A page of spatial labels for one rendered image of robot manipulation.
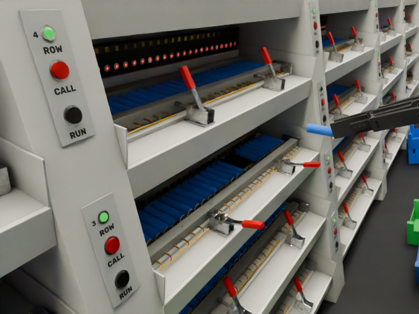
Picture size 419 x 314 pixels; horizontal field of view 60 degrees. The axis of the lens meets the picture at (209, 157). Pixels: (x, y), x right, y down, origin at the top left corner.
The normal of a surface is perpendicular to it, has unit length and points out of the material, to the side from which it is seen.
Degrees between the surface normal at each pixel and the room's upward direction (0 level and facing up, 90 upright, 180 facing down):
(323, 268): 90
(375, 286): 0
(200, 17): 108
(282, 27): 90
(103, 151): 90
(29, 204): 18
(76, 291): 90
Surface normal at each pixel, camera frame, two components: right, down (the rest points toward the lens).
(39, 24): 0.80, 0.02
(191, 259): 0.07, -0.89
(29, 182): -0.56, 0.33
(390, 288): -0.18, -0.94
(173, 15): 0.83, 0.31
